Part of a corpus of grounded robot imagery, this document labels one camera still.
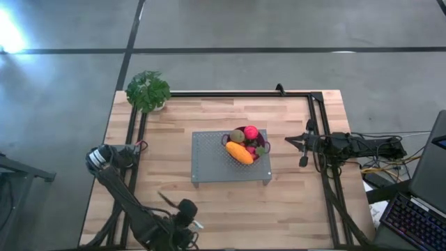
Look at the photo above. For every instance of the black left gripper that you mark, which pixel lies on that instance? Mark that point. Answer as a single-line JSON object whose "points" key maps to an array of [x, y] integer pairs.
{"points": [[183, 223]]}

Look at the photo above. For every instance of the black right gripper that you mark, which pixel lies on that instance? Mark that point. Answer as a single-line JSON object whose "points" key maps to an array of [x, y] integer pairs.
{"points": [[308, 143]]}

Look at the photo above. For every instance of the purple colander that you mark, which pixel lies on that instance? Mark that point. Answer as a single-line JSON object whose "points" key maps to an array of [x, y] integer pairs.
{"points": [[267, 146]]}

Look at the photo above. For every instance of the red round fruit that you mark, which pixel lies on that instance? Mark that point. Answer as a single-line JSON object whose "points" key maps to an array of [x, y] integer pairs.
{"points": [[251, 132]]}

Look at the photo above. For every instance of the orange oblong fruit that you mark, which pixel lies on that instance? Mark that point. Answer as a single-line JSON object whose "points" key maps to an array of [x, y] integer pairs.
{"points": [[239, 152]]}

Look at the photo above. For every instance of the brown kiwi fruit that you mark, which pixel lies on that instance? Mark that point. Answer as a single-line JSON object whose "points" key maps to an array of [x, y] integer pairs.
{"points": [[237, 135]]}

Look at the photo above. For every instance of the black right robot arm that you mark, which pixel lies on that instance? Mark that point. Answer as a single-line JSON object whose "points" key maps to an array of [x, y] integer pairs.
{"points": [[362, 146]]}

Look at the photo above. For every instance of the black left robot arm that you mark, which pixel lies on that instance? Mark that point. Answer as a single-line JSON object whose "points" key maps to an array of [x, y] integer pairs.
{"points": [[118, 188]]}

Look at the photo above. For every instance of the grey perforated metal shelf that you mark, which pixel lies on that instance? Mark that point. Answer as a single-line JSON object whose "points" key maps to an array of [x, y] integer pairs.
{"points": [[209, 160]]}

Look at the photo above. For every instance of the black power adapter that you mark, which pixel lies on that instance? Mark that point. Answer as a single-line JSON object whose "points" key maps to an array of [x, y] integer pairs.
{"points": [[375, 179]]}

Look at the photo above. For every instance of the white paper sheet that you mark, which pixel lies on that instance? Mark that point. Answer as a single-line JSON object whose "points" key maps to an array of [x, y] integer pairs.
{"points": [[378, 213]]}

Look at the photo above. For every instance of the green plant in white pot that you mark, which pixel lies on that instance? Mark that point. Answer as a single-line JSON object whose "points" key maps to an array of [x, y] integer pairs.
{"points": [[148, 91]]}

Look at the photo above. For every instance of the grey laptop with lit keyboard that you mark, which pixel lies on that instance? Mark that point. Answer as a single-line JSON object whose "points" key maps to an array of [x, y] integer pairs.
{"points": [[414, 219]]}

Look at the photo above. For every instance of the dark grey metal stand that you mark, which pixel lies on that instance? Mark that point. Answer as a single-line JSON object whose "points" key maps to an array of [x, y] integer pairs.
{"points": [[24, 169]]}

